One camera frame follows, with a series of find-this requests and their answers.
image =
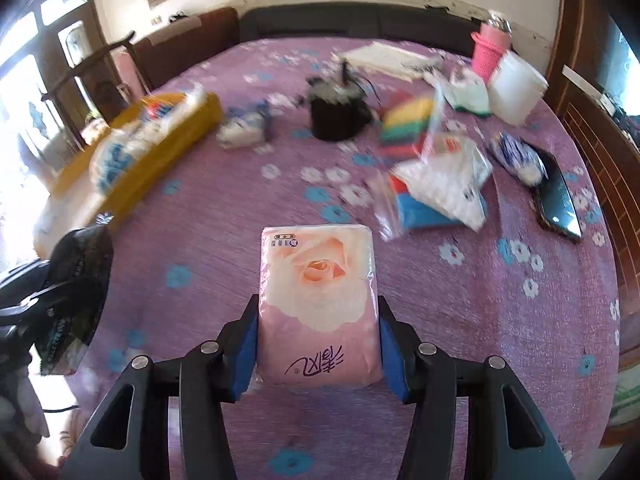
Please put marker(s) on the small tissue pack blue print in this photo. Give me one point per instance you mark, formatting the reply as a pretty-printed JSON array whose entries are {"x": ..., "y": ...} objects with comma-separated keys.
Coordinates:
[{"x": 242, "y": 125}]

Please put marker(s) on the lemon print tissue pack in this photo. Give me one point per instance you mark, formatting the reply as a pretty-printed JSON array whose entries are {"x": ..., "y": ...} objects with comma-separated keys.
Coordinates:
[{"x": 117, "y": 160}]

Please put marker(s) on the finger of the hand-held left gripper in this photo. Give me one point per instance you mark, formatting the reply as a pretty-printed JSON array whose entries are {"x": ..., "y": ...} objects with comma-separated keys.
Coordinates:
[
  {"x": 30, "y": 305},
  {"x": 22, "y": 275}
]

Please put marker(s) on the black tissue packet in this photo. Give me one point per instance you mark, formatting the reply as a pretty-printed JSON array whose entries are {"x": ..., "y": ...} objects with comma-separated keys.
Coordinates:
[{"x": 80, "y": 290}]

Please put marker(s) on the blue white packet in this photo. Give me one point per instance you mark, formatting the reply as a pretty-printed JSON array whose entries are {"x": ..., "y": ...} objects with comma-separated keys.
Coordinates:
[{"x": 517, "y": 157}]

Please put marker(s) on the white plastic container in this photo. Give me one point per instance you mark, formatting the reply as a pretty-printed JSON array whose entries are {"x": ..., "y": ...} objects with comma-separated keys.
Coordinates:
[{"x": 517, "y": 87}]

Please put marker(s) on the wooden cabinet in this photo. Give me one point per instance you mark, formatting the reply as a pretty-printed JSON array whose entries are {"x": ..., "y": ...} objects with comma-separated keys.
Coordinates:
[{"x": 590, "y": 125}]

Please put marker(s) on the clear plastic bag with cloths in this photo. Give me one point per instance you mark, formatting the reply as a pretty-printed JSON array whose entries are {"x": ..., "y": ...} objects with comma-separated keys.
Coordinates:
[{"x": 440, "y": 185}]

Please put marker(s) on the wooden glass door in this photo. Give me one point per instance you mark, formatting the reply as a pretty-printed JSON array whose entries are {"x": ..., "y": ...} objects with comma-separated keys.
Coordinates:
[{"x": 55, "y": 50}]

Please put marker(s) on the black sofa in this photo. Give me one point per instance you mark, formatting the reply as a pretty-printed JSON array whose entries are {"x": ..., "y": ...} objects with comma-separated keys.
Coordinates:
[{"x": 350, "y": 22}]

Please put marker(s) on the pink thermos with knit sleeve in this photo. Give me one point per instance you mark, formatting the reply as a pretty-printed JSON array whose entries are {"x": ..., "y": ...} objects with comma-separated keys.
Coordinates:
[{"x": 490, "y": 50}]

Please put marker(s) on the white glove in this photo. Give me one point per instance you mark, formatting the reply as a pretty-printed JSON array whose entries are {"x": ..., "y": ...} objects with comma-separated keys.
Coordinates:
[{"x": 470, "y": 95}]

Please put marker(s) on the purple floral tablecloth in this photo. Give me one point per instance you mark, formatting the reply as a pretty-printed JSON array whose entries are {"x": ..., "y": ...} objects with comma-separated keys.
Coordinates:
[{"x": 225, "y": 240}]

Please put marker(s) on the dark wooden chair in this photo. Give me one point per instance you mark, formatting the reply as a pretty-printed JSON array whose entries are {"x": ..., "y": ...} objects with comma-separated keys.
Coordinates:
[{"x": 95, "y": 85}]

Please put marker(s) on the yellow cardboard box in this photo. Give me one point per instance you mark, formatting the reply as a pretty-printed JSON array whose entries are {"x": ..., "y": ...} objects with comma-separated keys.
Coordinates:
[{"x": 165, "y": 152}]

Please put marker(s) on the pink tissue pack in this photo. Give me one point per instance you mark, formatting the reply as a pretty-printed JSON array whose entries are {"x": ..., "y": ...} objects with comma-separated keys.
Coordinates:
[{"x": 320, "y": 300}]

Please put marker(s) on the black smartphone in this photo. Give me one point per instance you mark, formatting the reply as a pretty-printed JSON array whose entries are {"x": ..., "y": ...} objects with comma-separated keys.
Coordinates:
[{"x": 557, "y": 195}]

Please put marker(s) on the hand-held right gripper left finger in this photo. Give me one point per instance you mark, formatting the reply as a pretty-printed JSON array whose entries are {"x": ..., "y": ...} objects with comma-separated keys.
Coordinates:
[{"x": 247, "y": 360}]

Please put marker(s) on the zip bag of colourful sponges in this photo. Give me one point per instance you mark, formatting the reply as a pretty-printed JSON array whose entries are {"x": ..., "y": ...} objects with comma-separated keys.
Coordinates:
[{"x": 407, "y": 125}]

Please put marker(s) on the green patterned cloth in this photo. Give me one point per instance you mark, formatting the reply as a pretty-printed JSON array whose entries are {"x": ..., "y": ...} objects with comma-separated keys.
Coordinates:
[{"x": 627, "y": 410}]

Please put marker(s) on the white tissue pack red print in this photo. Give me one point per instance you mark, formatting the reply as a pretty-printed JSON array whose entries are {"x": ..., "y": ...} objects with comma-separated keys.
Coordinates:
[{"x": 170, "y": 105}]

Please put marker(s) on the stack of papers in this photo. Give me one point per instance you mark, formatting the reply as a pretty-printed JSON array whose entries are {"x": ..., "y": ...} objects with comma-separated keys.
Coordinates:
[{"x": 390, "y": 57}]

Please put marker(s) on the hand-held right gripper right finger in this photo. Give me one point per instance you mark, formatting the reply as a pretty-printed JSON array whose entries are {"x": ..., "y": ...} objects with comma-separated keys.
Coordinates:
[{"x": 390, "y": 360}]

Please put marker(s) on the black pot with tools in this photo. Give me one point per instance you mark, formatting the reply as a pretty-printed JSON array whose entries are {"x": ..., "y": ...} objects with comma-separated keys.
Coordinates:
[{"x": 337, "y": 115}]

